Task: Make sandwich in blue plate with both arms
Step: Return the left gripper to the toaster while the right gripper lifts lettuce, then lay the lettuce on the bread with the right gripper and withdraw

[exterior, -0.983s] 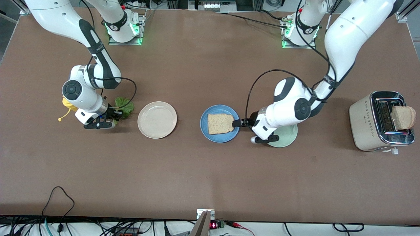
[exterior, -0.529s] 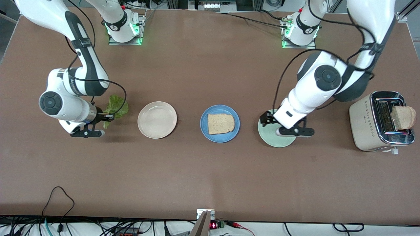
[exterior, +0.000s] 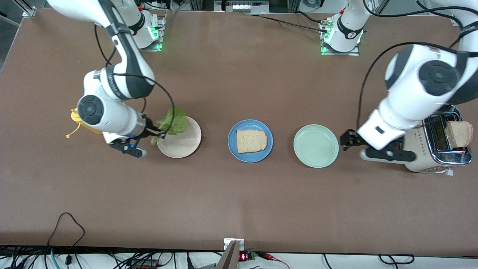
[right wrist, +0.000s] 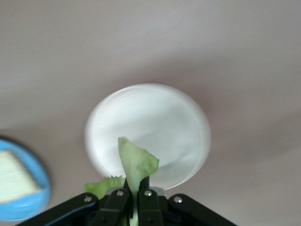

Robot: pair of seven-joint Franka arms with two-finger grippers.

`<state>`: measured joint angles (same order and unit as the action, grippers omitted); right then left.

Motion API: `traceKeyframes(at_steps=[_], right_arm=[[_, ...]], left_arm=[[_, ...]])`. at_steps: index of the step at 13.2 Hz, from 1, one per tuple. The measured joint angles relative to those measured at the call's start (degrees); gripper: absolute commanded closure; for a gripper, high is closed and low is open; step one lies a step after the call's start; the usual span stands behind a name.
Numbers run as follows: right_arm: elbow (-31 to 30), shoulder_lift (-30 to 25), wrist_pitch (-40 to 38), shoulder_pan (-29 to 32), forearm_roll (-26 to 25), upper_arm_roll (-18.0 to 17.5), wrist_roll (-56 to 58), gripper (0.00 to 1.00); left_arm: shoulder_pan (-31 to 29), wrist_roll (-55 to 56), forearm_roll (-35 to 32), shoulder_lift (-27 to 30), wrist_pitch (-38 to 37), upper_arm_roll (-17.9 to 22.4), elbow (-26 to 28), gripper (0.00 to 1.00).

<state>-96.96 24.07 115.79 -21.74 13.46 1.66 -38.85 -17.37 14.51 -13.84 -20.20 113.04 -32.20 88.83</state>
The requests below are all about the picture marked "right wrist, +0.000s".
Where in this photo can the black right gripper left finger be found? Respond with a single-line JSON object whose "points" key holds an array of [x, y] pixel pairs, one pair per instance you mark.
{"points": [[113, 207]]}

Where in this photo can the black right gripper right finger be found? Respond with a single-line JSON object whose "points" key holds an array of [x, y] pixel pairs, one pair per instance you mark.
{"points": [[150, 207]]}

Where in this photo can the green lettuce leaf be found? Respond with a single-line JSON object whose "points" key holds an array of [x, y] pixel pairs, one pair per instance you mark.
{"points": [[136, 160]]}

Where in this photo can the bread slice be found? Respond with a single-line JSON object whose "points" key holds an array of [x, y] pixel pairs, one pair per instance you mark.
{"points": [[14, 176]]}

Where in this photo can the blue round plate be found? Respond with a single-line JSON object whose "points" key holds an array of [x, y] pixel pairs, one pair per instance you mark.
{"points": [[28, 209]]}

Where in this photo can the beige round plate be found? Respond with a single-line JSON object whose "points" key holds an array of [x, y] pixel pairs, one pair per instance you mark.
{"points": [[152, 117]]}

